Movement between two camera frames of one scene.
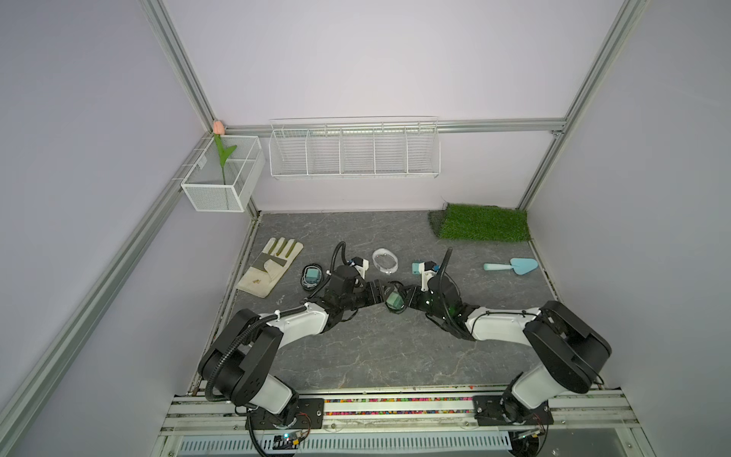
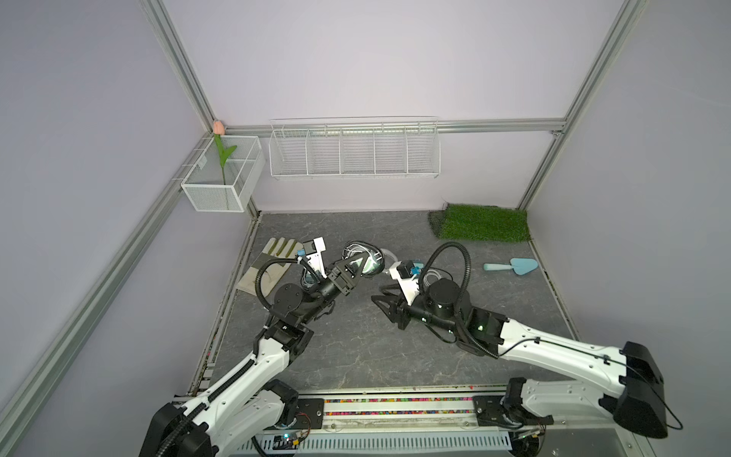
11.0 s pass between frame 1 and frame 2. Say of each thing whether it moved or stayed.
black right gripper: moved
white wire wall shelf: stayed
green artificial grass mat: stayed
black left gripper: moved
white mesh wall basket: stayed
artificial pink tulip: stayed
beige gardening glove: stayed
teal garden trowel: stayed
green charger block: moved
